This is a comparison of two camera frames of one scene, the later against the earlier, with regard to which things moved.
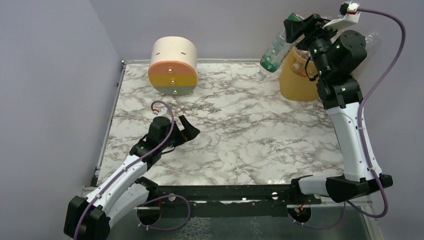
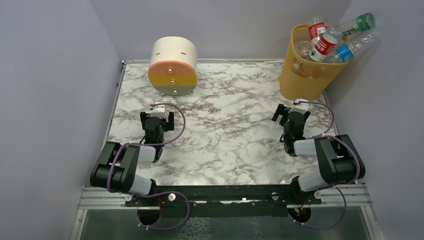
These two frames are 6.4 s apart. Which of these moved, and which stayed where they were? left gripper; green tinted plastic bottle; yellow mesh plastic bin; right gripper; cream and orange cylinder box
Moved: right gripper; green tinted plastic bottle; left gripper
Stayed: yellow mesh plastic bin; cream and orange cylinder box
